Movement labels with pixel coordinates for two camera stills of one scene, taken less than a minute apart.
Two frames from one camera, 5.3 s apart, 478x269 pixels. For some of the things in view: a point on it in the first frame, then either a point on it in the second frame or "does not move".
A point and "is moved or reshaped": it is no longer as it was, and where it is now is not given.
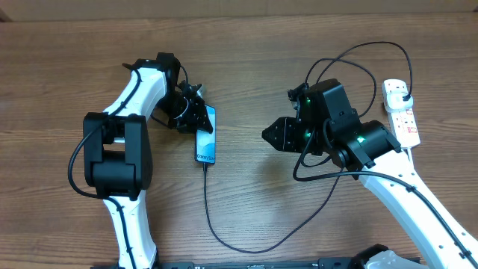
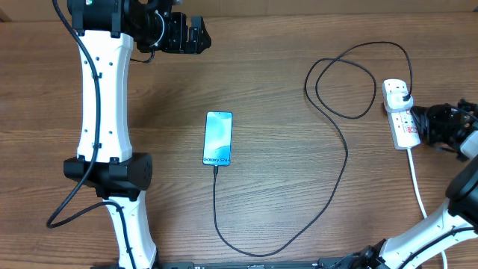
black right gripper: x=287 y=137 → x=423 y=115
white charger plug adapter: x=396 y=103 does not move
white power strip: x=404 y=122 does not move
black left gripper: x=196 y=119 → x=178 y=42
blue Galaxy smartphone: x=205 y=140 is moved or reshaped
